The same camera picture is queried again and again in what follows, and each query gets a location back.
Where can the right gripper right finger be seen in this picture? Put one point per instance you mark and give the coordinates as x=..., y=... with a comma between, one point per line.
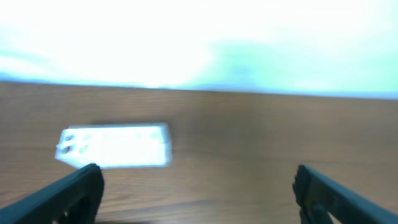
x=335, y=205

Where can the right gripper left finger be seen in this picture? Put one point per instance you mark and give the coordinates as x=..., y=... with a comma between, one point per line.
x=62, y=202

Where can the white test tube rack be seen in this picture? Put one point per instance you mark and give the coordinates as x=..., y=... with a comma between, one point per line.
x=118, y=146

